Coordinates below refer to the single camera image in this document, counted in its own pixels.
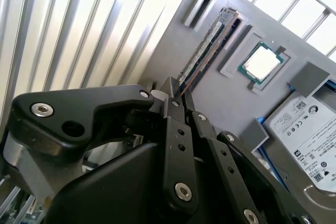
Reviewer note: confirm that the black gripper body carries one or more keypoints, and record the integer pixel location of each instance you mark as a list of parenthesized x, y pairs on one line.
[(118, 182)]

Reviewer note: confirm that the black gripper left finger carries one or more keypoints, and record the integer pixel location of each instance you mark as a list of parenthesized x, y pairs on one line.
[(52, 119)]

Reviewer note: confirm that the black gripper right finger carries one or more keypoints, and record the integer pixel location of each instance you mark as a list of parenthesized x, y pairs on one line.
[(236, 161)]

